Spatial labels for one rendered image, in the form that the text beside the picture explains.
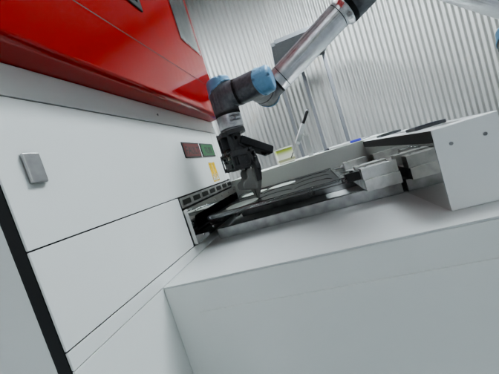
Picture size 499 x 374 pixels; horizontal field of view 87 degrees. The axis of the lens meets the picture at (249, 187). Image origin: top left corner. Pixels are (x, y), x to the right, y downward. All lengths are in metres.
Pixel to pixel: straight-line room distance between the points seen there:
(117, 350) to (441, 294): 0.49
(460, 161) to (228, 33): 3.18
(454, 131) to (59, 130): 0.61
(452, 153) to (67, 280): 0.60
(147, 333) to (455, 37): 3.52
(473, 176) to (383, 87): 2.77
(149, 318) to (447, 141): 0.58
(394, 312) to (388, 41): 3.09
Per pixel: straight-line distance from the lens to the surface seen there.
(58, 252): 0.43
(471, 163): 0.55
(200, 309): 0.56
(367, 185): 0.68
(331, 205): 0.71
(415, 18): 3.54
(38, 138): 0.46
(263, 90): 0.75
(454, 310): 0.54
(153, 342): 0.55
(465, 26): 3.66
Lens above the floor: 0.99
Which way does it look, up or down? 4 degrees down
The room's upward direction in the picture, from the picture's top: 18 degrees counter-clockwise
